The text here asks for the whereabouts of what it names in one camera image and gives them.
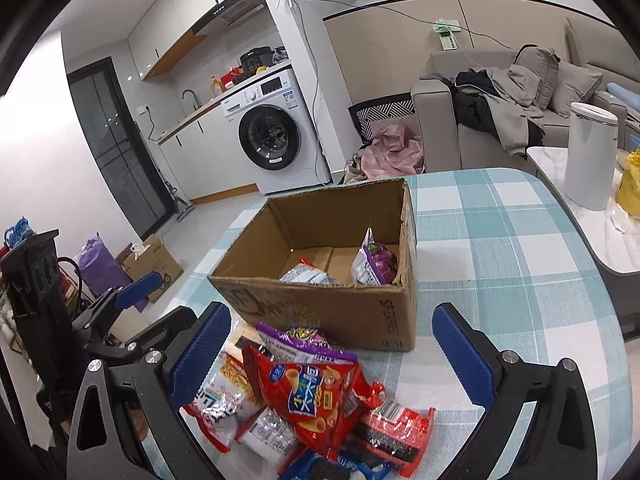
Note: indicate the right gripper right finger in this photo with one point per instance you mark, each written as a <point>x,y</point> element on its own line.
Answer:
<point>559,443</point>

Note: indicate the white trash bin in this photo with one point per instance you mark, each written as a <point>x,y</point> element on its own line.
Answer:
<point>591,155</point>

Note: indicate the grey sofa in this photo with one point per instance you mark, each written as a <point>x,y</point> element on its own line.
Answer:
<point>450,146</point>

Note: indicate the red chip bag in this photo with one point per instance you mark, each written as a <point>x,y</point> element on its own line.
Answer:
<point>323,402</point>

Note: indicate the kitchen faucet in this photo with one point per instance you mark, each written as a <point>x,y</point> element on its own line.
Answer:
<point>190,97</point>

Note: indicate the white power strip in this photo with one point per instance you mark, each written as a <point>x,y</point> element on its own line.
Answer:
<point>446,29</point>

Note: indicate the red black noodle packet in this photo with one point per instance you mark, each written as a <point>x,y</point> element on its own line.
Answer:
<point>396,434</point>

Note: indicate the blue cookie packet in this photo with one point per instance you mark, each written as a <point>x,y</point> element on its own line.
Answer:
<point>312,466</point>

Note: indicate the grey snack packet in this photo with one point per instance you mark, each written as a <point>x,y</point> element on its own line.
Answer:
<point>304,272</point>

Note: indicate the beige wafer packet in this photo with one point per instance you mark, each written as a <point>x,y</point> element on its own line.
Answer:
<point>243,336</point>

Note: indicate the red box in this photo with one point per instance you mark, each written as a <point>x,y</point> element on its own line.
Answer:
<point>234,76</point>

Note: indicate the grey clothes pile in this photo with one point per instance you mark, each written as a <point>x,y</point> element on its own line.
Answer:
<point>500,101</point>

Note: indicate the purple plastic bag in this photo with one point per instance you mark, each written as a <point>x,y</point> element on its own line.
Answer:
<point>99,270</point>

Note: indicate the white washing machine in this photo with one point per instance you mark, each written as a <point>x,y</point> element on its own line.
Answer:
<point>277,134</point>

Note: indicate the range hood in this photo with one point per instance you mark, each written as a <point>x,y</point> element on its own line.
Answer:
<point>226,15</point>

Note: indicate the white red snack packet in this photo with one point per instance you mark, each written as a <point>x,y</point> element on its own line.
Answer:
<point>224,403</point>

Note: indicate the yellow plastic bag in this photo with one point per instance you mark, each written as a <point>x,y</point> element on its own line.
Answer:
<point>628,193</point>

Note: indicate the white marble side table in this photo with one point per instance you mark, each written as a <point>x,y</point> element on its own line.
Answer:
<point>611,235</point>

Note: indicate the black glass door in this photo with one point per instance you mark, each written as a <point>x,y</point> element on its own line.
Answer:
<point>116,144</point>

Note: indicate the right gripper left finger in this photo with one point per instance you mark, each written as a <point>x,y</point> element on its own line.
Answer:
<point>104,443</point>

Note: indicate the yellow bottle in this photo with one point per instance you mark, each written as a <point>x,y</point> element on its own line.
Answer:
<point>216,86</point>

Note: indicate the white kitchen cabinet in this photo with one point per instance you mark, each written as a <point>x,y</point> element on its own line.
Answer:
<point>206,157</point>

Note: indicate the teal checked tablecloth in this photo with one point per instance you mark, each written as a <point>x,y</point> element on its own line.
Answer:
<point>498,246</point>

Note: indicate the patterned laundry basket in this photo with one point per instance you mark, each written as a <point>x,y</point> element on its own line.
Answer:
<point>366,114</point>

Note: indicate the white clear wrapped packet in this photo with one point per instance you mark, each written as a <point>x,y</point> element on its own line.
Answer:
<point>270,436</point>

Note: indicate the pink cloth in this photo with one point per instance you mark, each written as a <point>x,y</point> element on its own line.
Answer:
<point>394,151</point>

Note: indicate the grey square cushion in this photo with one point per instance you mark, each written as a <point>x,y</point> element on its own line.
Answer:
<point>574,84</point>

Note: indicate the brown cardboard box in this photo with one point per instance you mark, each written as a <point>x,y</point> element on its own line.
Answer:
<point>326,227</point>

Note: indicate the small cardboard floor box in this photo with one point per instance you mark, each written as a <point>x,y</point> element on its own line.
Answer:
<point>152,256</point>

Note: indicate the purple yellow snack bag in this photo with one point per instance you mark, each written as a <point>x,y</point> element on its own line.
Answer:
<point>301,345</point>

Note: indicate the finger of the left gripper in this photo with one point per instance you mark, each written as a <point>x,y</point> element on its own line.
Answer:
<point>135,292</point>

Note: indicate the light blue pillow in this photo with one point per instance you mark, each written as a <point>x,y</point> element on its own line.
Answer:
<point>630,98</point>

